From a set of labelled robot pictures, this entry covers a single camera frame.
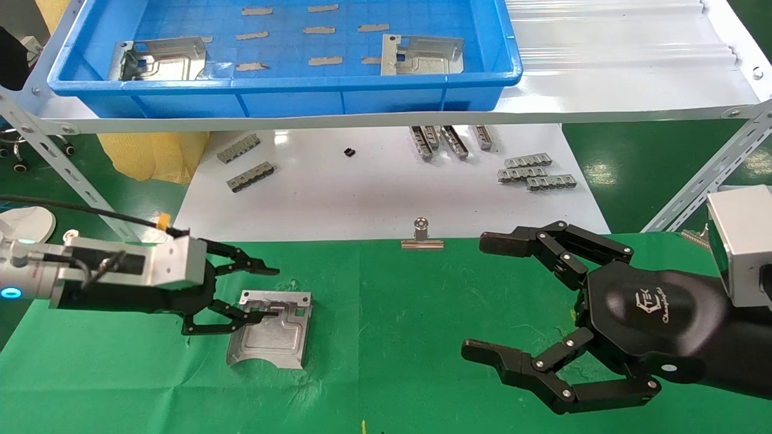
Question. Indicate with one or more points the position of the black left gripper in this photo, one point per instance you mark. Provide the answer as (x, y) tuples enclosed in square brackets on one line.
[(151, 300)]

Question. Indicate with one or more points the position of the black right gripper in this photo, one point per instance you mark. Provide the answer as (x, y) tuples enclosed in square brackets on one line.
[(651, 316)]

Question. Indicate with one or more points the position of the curved edge metal plate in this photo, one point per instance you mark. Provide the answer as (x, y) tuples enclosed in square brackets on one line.
[(277, 343)]

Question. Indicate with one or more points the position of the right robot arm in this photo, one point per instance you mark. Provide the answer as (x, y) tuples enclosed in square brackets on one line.
[(748, 349)]

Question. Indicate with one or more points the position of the yellow mesh bag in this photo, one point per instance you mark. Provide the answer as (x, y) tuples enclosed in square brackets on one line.
[(151, 157)]

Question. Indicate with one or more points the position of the green table cloth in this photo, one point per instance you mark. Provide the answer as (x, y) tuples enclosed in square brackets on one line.
[(392, 361)]

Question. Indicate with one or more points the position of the gray metal bar part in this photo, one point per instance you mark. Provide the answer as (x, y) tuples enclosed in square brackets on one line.
[(430, 137), (484, 138), (420, 144), (455, 143)]

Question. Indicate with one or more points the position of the white round floor base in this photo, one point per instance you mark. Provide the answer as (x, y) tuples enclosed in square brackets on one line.
[(30, 222)]

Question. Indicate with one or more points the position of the blue plastic bin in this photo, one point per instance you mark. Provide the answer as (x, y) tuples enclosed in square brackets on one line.
[(362, 99)]

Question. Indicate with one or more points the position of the bent metal plate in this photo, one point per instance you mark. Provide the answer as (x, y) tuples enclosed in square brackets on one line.
[(175, 60), (422, 63)]

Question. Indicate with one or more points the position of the white metal shelf rack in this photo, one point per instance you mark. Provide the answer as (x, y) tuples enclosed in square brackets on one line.
[(603, 72)]

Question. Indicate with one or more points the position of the black caster stool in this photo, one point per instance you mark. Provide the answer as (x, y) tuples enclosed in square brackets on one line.
[(20, 166)]

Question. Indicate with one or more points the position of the gray tape strip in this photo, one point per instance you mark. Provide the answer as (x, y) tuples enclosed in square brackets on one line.
[(319, 30), (257, 11), (323, 8)]

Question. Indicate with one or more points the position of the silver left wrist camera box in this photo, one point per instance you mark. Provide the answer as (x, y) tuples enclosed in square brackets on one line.
[(169, 262)]

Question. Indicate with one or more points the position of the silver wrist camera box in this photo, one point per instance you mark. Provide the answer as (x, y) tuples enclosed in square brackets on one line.
[(169, 262), (742, 241)]

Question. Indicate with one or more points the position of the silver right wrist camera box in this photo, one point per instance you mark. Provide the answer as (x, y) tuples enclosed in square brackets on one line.
[(742, 241)]

